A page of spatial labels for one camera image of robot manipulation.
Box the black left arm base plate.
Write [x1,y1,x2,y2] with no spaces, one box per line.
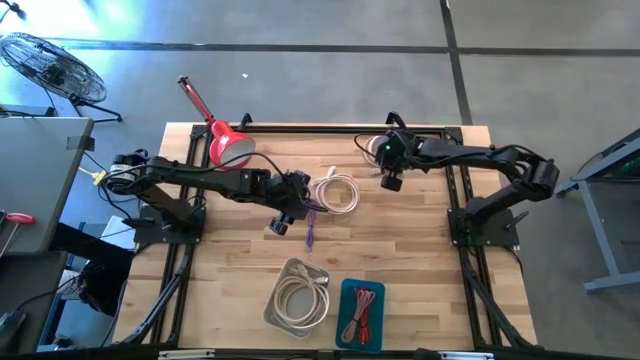
[133,204,207,245]

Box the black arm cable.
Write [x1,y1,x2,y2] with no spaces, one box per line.
[353,132,381,154]
[199,151,301,201]

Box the black bag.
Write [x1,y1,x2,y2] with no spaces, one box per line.
[77,257,132,317]

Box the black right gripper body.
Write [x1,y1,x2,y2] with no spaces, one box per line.
[375,129,419,172]

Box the silver frame bracket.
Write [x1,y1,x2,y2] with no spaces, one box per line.
[158,349,216,360]
[439,351,496,360]

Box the red desk lamp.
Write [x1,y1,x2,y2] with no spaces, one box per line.
[177,74,257,171]

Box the beige Pixio HDMI cable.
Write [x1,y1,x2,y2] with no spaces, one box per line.
[272,263,331,331]

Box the grey side table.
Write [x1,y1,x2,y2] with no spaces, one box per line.
[0,117,96,256]

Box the teal plastic tray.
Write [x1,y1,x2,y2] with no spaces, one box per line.
[334,278,387,354]

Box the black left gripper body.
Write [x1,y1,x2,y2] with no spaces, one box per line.
[267,169,315,222]

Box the red bundled cable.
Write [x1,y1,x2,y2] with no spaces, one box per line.
[357,289,374,346]

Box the black aluminium table frame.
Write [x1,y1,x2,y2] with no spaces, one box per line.
[114,122,539,351]

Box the purple cable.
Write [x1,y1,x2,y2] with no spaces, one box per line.
[304,199,321,255]

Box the black floor fan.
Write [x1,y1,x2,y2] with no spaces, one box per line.
[0,32,124,124]

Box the pink bundled cable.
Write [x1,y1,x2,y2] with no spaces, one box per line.
[341,287,376,345]

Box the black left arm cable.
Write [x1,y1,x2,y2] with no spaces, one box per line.
[199,151,301,201]

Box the red handled tool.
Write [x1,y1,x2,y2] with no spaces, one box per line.
[0,212,37,257]

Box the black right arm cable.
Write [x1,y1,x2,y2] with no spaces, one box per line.
[353,132,381,154]

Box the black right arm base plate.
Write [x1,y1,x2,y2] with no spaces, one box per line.
[447,207,521,247]

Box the grey metal cart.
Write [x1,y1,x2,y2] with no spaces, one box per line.
[552,127,640,294]

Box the grey plastic bin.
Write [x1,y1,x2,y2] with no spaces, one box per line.
[262,256,332,340]

